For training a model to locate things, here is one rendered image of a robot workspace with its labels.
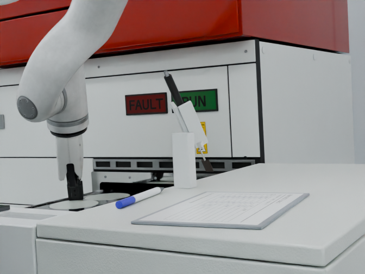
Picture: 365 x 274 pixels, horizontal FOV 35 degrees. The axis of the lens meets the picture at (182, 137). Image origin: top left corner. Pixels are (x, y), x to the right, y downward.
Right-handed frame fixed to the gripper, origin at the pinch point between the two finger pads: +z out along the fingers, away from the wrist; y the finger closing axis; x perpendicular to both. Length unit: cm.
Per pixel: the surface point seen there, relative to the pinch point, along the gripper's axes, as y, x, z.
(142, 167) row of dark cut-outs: -10.4, 14.9, 1.3
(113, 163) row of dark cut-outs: -14.8, 8.3, 2.6
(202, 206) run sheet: 50, 20, -29
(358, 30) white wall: -127, 116, 9
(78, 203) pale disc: 5.4, 0.9, -0.3
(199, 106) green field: -6.3, 27.9, -15.4
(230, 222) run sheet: 59, 21, -33
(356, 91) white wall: -117, 114, 33
